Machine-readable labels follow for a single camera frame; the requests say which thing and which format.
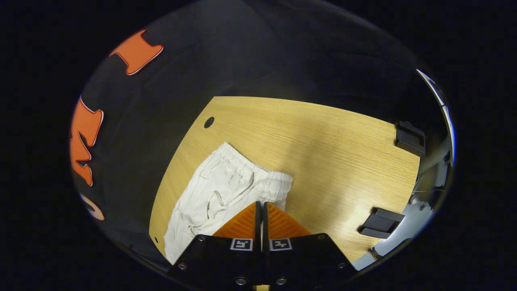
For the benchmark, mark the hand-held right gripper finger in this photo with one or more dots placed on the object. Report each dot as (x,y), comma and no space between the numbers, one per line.
(258,226)
(266,232)

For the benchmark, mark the white jeans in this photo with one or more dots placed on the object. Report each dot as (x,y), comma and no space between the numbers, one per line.
(218,190)

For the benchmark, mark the black table clamp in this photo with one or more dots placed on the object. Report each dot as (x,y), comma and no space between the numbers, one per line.
(410,139)
(381,222)

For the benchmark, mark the black backdrop cloth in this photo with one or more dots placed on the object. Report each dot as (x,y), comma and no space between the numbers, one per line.
(242,60)

